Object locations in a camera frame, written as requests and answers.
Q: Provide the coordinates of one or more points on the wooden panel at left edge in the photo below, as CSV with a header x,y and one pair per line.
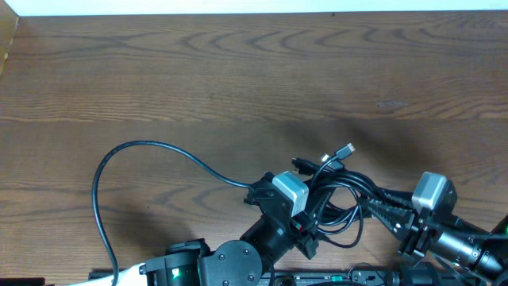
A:
x,y
8,27

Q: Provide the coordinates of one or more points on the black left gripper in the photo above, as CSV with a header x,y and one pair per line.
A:
x,y
286,222

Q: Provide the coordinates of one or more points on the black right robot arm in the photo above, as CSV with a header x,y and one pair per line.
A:
x,y
482,254

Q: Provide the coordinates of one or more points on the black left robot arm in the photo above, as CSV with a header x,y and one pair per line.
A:
x,y
235,262

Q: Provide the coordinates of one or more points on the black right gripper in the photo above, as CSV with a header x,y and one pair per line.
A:
x,y
415,229

